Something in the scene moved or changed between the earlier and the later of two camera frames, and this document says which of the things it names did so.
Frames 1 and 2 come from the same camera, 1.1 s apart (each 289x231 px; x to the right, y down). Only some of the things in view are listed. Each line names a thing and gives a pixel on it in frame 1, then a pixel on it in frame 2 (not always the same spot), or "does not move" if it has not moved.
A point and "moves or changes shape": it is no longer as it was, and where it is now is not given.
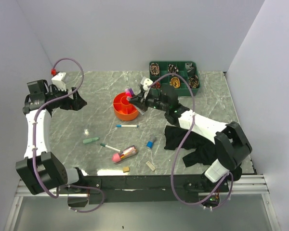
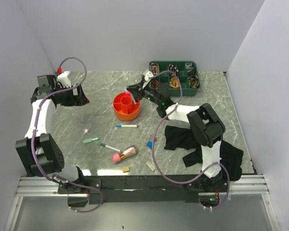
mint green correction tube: x=89 y=140 does not move
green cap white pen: x=110 y=147 does not move
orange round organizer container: x=124 y=110 does not move
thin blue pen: x=129 y=99 moves or changes shape
